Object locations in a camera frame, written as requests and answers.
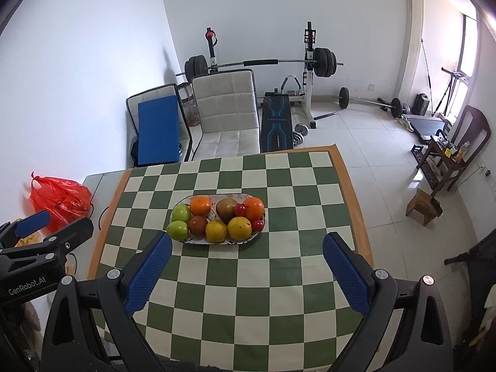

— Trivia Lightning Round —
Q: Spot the red-brown apple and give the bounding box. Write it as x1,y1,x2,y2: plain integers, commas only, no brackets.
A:
215,197,238,221

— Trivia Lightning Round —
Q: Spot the chair with blue cushion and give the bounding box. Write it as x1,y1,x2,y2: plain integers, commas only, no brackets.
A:
126,83,194,167

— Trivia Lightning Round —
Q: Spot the curved bar barbell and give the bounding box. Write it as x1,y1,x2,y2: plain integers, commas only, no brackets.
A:
312,87,402,120

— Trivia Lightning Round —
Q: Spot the small orange tangerine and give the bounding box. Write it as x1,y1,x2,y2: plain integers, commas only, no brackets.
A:
190,196,212,216

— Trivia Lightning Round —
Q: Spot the white cushioned chair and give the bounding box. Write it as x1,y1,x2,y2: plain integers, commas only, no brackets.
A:
191,69,261,161

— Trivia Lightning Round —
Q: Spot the dark reddish orange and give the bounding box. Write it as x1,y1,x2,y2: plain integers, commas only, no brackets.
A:
188,215,209,236

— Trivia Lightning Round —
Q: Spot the treadmill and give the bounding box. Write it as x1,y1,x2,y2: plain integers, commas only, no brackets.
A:
403,68,471,144

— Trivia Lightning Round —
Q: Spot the large orange mandarin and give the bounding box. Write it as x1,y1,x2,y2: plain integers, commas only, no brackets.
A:
243,197,265,221

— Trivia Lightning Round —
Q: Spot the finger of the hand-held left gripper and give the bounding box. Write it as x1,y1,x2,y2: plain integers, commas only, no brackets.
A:
0,218,95,262
0,210,52,246

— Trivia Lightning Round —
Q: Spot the dark wooden chair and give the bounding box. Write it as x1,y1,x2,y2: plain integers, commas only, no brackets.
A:
416,104,492,193

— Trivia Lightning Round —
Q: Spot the floral ceramic plate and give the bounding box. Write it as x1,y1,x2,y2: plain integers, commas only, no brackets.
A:
167,194,267,246

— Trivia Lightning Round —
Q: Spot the chrome dumbbell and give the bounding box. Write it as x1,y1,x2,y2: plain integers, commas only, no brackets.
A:
291,124,310,147

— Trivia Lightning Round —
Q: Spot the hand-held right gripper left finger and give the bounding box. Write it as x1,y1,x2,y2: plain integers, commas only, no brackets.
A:
41,232,174,372

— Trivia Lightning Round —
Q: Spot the red plastic bag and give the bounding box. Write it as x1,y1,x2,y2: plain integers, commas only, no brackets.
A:
30,171,94,235

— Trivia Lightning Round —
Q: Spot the black speaker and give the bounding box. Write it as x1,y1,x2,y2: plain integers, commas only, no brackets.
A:
414,93,431,116

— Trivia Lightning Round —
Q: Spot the white squat rack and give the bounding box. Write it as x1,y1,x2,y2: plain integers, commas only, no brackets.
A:
205,21,322,129

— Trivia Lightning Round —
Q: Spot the barbell with black plates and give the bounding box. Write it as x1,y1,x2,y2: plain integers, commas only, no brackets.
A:
175,47,345,82

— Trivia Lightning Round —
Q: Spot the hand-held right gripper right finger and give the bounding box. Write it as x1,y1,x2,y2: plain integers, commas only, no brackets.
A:
322,232,454,372

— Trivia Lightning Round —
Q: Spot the large yellow orange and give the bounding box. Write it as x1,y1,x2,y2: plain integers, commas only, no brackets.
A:
227,216,252,241

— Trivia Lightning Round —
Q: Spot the yellow snack box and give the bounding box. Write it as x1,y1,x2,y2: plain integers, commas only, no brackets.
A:
15,232,43,246

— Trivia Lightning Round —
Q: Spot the small yellow orange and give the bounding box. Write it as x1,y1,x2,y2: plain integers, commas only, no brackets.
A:
205,220,228,243

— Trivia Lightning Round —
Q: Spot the green apple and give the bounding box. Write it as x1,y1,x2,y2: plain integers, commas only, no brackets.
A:
166,221,189,241
171,204,192,223

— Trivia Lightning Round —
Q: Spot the green checkered tablecloth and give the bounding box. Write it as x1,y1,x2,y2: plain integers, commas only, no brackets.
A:
88,143,374,361

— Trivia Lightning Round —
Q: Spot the small wooden stool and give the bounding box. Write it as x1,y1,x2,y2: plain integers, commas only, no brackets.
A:
405,188,443,226

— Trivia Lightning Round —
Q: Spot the blue foam pad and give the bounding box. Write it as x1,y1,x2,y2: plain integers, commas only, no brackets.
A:
137,95,181,166

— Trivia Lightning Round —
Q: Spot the black and blue weight bench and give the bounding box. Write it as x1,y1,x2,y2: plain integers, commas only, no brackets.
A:
259,90,294,153

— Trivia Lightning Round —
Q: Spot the window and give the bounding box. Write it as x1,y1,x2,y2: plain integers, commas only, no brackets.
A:
453,11,479,119

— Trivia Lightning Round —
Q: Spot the glass jar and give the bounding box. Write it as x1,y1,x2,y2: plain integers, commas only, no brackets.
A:
182,99,200,128

